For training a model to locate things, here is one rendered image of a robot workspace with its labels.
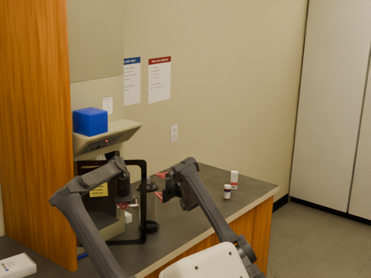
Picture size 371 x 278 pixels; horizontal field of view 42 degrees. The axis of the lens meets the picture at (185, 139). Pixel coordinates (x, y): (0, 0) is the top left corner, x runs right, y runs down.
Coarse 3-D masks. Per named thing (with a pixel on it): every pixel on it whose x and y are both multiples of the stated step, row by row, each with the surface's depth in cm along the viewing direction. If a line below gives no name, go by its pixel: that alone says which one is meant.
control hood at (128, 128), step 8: (120, 120) 214; (128, 120) 215; (112, 128) 202; (120, 128) 203; (128, 128) 204; (136, 128) 210; (72, 136) 192; (80, 136) 190; (96, 136) 191; (104, 136) 195; (112, 136) 200; (128, 136) 214; (72, 144) 193; (80, 144) 190; (88, 144) 192; (80, 152) 195; (88, 152) 201
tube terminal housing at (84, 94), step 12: (72, 84) 190; (84, 84) 195; (96, 84) 200; (108, 84) 206; (120, 84) 212; (72, 96) 192; (84, 96) 197; (96, 96) 202; (108, 96) 207; (120, 96) 213; (72, 108) 193; (84, 108) 198; (120, 108) 215; (72, 120) 194; (108, 120) 210; (120, 144) 220; (84, 156) 204; (96, 156) 209; (120, 156) 221
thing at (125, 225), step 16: (128, 160) 200; (144, 160) 202; (144, 176) 203; (112, 192) 203; (144, 192) 205; (96, 208) 205; (112, 208) 206; (128, 208) 207; (144, 208) 208; (96, 224) 207; (112, 224) 208; (128, 224) 209; (144, 224) 210; (112, 240) 210; (128, 240) 211; (144, 240) 212
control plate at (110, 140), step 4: (116, 136) 204; (120, 136) 207; (104, 140) 199; (108, 140) 202; (112, 140) 205; (116, 140) 208; (92, 144) 194; (96, 144) 197; (100, 144) 200; (104, 144) 203; (112, 144) 210; (88, 148) 196; (84, 152) 198
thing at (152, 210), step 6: (150, 192) 226; (150, 198) 228; (156, 198) 230; (150, 204) 228; (156, 204) 231; (150, 210) 229; (156, 210) 232; (150, 216) 230; (156, 216) 232; (150, 222) 231; (156, 222) 233
